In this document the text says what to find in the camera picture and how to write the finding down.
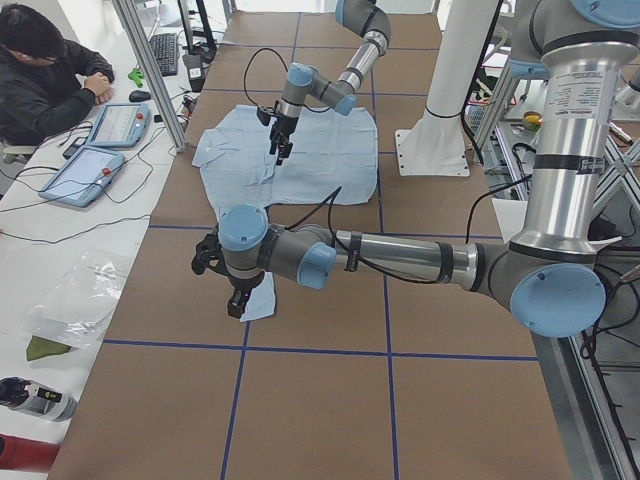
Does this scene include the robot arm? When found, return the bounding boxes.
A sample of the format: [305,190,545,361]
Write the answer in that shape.
[257,0,391,165]
[191,1,639,338]

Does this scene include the olive green cloth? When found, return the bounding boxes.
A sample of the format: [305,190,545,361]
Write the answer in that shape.
[25,335,71,362]

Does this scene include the upper blue teach pendant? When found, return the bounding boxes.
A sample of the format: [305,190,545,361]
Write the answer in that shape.
[86,102,150,149]

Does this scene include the black keyboard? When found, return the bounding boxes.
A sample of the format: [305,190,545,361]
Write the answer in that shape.
[149,33,178,77]

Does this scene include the blue teach pendant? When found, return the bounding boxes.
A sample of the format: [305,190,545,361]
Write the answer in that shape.
[86,102,150,149]
[38,146,125,207]

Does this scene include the black computer mouse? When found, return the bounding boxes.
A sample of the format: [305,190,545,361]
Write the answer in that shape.
[128,90,151,103]

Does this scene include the person in black jacket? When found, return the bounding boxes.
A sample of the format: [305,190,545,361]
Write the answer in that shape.
[1,3,114,146]

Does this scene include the light blue button shirt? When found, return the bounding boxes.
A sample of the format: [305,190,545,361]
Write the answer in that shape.
[192,105,378,321]

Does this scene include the aluminium frame post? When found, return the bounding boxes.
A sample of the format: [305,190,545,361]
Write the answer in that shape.
[113,0,187,152]

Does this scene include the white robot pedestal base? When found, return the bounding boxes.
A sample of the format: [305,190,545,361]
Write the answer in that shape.
[395,0,501,177]

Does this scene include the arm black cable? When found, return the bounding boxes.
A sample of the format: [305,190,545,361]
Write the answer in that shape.
[243,47,331,114]
[292,185,534,284]

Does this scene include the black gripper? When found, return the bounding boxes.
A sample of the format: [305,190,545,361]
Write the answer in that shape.
[256,101,296,166]
[191,226,262,318]

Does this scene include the clear plastic bag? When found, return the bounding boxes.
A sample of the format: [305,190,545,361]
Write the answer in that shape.
[27,249,133,348]

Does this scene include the green plastic toy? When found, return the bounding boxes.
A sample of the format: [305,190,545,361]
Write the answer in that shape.
[127,68,144,89]

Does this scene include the lower blue teach pendant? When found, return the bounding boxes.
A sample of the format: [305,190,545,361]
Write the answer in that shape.
[38,146,125,207]

